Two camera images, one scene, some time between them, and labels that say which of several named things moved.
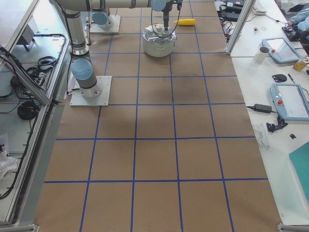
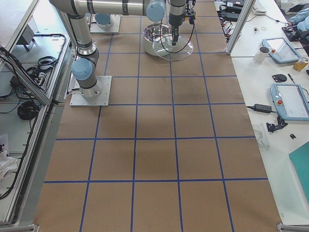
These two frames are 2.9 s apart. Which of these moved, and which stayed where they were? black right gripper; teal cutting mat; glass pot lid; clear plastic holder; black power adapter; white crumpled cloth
Moved: glass pot lid; black right gripper
Stayed: white crumpled cloth; black power adapter; teal cutting mat; clear plastic holder
